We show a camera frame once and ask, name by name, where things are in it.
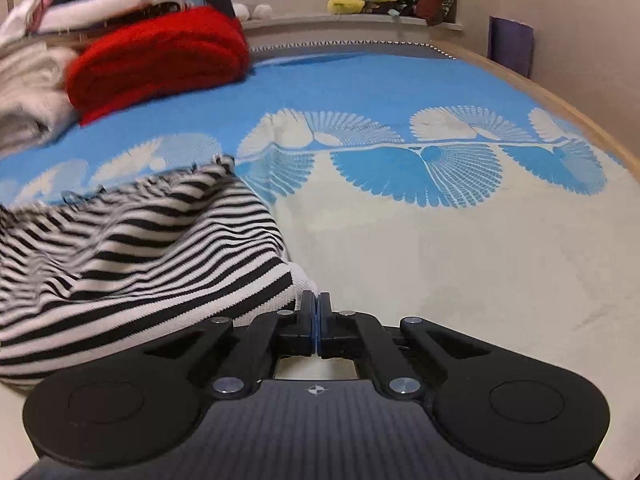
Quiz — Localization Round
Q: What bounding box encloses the red folded blanket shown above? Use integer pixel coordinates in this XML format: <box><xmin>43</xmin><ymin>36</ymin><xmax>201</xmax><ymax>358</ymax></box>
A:
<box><xmin>66</xmin><ymin>6</ymin><xmax>251</xmax><ymax>127</ymax></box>

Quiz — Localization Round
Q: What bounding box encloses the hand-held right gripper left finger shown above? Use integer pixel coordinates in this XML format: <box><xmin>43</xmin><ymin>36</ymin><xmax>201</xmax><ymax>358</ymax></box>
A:
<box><xmin>142</xmin><ymin>290</ymin><xmax>317</xmax><ymax>402</ymax></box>

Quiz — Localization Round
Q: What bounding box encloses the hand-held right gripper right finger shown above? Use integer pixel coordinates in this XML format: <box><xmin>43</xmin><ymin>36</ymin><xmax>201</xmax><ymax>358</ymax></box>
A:
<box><xmin>316</xmin><ymin>291</ymin><xmax>495</xmax><ymax>402</ymax></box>

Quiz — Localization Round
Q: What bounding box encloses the black white striped garment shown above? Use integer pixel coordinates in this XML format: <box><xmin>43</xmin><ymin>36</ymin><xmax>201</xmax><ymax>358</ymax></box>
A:
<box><xmin>0</xmin><ymin>154</ymin><xmax>321</xmax><ymax>387</ymax></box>

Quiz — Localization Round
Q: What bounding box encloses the white window sill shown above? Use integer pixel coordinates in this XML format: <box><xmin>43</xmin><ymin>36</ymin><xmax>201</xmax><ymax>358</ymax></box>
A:
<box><xmin>242</xmin><ymin>12</ymin><xmax>466</xmax><ymax>43</ymax></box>

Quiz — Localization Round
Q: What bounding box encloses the wooden bed frame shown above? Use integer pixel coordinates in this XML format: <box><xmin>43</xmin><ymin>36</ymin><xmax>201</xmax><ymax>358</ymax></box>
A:
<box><xmin>430</xmin><ymin>37</ymin><xmax>640</xmax><ymax>183</ymax></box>

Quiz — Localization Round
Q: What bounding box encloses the purple board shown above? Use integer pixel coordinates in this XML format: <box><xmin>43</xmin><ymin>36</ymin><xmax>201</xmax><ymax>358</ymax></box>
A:
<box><xmin>487</xmin><ymin>16</ymin><xmax>536</xmax><ymax>80</ymax></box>

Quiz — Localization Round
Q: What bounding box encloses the white pink folded cloth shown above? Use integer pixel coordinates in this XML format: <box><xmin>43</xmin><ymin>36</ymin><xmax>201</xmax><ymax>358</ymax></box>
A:
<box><xmin>0</xmin><ymin>0</ymin><xmax>57</xmax><ymax>47</ymax></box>

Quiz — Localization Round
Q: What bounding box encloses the white fluffy folded blanket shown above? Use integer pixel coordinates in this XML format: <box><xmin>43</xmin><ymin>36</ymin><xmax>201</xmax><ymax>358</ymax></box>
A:
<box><xmin>0</xmin><ymin>42</ymin><xmax>83</xmax><ymax>155</ymax></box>

